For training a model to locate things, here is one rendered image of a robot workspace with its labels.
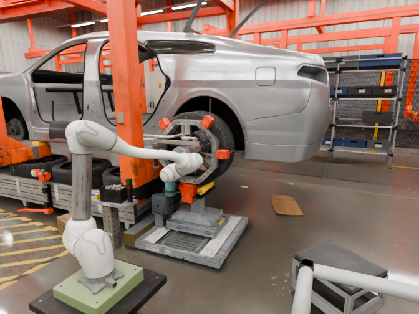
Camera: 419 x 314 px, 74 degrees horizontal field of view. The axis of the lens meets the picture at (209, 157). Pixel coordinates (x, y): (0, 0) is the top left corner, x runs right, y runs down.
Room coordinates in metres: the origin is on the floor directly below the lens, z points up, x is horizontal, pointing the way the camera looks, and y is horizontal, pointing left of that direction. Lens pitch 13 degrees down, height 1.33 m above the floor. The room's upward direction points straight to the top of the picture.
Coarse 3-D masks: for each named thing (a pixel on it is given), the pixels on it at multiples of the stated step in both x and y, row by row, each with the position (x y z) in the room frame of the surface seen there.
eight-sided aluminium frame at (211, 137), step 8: (176, 120) 2.31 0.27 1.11; (184, 120) 2.29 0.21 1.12; (192, 120) 2.26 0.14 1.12; (200, 120) 2.27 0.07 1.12; (168, 128) 2.35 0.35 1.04; (200, 128) 2.23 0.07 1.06; (208, 128) 2.26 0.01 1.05; (208, 136) 2.20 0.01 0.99; (216, 144) 2.18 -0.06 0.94; (160, 160) 2.38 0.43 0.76; (216, 160) 2.19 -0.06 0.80; (216, 168) 2.23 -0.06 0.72; (184, 176) 2.34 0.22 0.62; (200, 176) 2.23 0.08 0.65
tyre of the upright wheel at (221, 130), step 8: (192, 112) 2.36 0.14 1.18; (200, 112) 2.40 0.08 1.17; (208, 112) 2.49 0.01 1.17; (216, 120) 2.36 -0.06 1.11; (216, 128) 2.27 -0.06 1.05; (224, 128) 2.36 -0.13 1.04; (216, 136) 2.27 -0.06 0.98; (224, 136) 2.27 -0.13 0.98; (232, 136) 2.42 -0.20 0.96; (224, 144) 2.24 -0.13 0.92; (232, 144) 2.37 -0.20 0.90; (232, 152) 2.36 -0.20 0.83; (168, 160) 2.45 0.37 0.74; (224, 160) 2.24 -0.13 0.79; (232, 160) 2.43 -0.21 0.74; (224, 168) 2.29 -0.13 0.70; (208, 176) 2.30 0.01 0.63; (216, 176) 2.27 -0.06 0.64; (200, 184) 2.33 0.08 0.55
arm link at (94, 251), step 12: (84, 240) 1.25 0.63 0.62; (96, 240) 1.26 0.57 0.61; (108, 240) 1.31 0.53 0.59; (84, 252) 1.23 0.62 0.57; (96, 252) 1.24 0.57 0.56; (108, 252) 1.28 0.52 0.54; (84, 264) 1.23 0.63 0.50; (96, 264) 1.23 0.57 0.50; (108, 264) 1.27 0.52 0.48; (96, 276) 1.23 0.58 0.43
